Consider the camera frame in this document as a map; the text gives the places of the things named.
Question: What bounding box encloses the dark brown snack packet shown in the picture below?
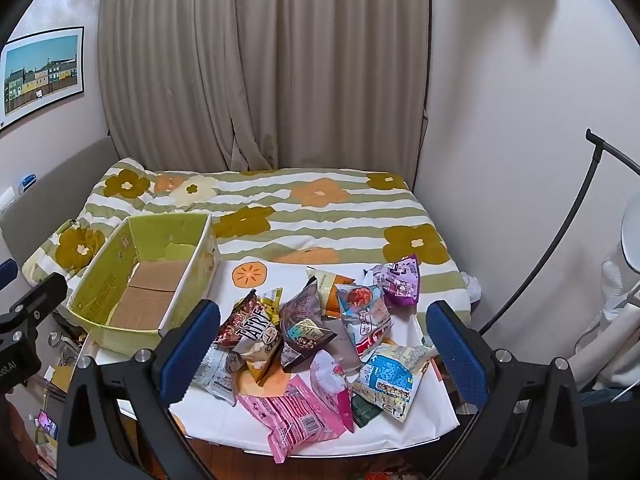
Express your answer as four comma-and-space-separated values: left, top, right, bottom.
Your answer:
278, 280, 339, 372

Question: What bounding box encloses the floral striped blanket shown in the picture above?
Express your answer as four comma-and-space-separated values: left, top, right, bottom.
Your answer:
22, 157, 474, 327

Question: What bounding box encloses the white red print snack packet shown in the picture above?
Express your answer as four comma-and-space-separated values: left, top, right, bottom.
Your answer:
357, 327, 397, 362

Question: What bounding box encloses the wall poster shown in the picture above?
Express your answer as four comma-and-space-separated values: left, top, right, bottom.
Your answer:
0, 26, 87, 133

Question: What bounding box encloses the white persimmon print tablecloth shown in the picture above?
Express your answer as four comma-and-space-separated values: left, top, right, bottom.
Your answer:
92, 257, 461, 461

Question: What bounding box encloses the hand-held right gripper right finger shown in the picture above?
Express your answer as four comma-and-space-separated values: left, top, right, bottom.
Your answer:
425, 300, 591, 480

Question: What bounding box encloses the beige curtain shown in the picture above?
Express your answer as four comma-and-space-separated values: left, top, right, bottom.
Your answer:
97, 0, 432, 183

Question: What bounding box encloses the green and orange snack packet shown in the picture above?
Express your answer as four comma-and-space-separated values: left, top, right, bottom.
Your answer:
306, 266, 357, 319

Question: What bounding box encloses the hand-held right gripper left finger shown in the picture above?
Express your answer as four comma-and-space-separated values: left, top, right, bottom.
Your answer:
57, 299, 221, 480

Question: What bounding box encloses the pale pink snack packet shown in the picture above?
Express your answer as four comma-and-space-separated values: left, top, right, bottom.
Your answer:
310, 350, 356, 434

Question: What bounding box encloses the purple snack packet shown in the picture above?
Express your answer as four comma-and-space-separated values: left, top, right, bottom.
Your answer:
372, 254, 421, 307

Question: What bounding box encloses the dark red snack packet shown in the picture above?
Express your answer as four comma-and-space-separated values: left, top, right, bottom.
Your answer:
215, 290, 284, 367

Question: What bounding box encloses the bright pink snack packet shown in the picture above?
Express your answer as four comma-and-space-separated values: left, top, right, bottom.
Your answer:
237, 375, 349, 464

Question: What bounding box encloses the smartphone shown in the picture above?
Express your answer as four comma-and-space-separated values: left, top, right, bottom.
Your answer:
36, 409, 60, 442

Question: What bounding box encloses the light blue snack packet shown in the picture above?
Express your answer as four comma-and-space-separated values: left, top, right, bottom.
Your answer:
335, 282, 393, 346

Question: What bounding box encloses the grey bed headboard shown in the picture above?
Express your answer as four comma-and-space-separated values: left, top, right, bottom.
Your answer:
0, 135, 122, 263

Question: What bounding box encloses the black lamp pole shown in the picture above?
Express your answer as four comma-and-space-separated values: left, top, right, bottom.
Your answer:
477, 129, 640, 336

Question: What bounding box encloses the white appliance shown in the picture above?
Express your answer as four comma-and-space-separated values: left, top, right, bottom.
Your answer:
570, 202, 640, 391

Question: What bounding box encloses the gold foil snack packet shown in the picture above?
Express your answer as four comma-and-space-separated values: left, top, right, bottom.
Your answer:
256, 287, 284, 323

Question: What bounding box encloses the grey white snack packet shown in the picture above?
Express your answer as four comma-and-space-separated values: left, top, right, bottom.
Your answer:
192, 345, 242, 407

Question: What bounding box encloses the green cardboard box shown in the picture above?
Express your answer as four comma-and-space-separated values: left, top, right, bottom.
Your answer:
66, 212, 220, 356

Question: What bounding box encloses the white and blue snack packet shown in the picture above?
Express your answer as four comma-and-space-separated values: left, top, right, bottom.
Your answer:
352, 345, 439, 424

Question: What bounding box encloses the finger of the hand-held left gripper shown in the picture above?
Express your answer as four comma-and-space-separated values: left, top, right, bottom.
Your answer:
7, 272, 68, 335
0, 257, 18, 292

